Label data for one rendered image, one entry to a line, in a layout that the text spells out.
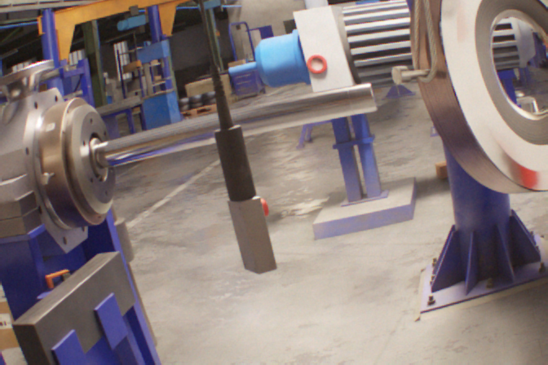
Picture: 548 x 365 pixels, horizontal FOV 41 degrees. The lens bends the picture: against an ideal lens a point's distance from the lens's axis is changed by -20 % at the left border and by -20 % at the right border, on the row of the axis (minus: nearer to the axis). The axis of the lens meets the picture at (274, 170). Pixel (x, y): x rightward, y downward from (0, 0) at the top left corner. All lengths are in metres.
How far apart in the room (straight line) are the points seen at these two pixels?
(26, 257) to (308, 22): 3.81
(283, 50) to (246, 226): 4.40
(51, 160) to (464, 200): 2.08
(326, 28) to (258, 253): 4.23
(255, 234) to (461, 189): 2.35
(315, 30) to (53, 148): 3.60
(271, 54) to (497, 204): 2.58
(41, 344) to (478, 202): 2.56
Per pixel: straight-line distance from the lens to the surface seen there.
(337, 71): 5.61
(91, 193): 2.27
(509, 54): 5.64
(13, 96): 2.41
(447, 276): 3.85
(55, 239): 2.31
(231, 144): 1.42
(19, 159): 2.21
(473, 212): 3.72
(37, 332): 1.56
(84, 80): 10.28
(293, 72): 5.80
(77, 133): 2.25
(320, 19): 5.60
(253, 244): 1.44
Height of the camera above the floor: 1.26
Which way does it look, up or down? 8 degrees down
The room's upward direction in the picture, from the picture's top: 13 degrees counter-clockwise
